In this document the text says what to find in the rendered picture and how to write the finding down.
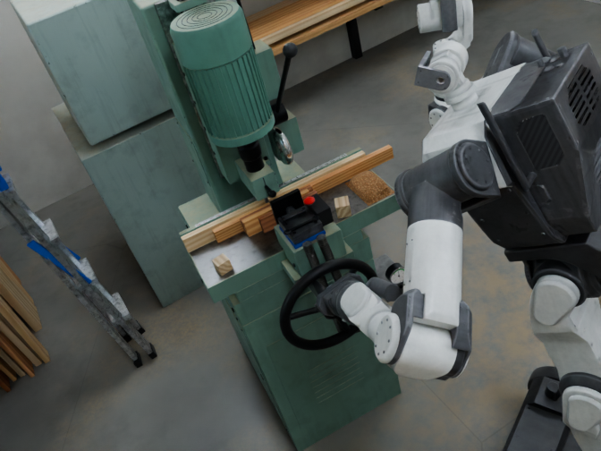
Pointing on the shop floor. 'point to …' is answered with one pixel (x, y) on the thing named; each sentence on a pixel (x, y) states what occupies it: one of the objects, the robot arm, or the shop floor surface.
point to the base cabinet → (315, 371)
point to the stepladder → (62, 258)
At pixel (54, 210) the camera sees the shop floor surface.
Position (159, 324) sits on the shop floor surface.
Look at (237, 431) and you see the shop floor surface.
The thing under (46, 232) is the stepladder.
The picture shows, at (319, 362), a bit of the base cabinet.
